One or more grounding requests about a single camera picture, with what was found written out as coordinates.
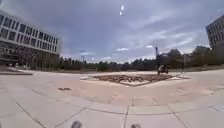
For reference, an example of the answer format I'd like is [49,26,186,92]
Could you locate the raised planting bed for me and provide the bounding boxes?
[80,73,190,87]

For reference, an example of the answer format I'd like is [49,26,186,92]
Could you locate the distant wood of trees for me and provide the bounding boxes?
[49,45,224,72]

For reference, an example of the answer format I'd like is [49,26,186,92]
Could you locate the pale concrete slab pavement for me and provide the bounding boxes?
[0,68,224,128]

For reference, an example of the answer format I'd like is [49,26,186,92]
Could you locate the vehicle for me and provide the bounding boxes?
[157,64,170,75]

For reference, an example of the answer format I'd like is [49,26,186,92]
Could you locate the robot's own part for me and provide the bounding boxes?
[130,123,142,128]
[70,120,83,128]

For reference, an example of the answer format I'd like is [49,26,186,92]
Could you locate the grey building with window rows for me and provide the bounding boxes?
[0,10,63,69]

